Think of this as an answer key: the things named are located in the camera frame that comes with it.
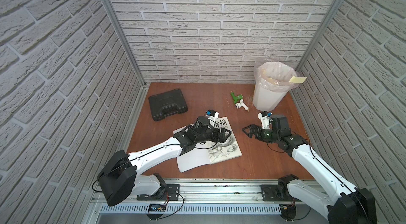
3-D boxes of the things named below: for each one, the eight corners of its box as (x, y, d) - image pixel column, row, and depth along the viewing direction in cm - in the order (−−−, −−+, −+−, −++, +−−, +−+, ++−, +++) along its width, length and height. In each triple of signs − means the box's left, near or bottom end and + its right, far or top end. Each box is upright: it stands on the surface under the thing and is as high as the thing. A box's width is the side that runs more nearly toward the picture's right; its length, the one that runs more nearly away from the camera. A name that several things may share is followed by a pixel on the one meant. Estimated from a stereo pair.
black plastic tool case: (154, 122, 100) (152, 117, 95) (151, 101, 111) (148, 95, 106) (188, 112, 106) (187, 106, 101) (181, 93, 117) (180, 87, 111)
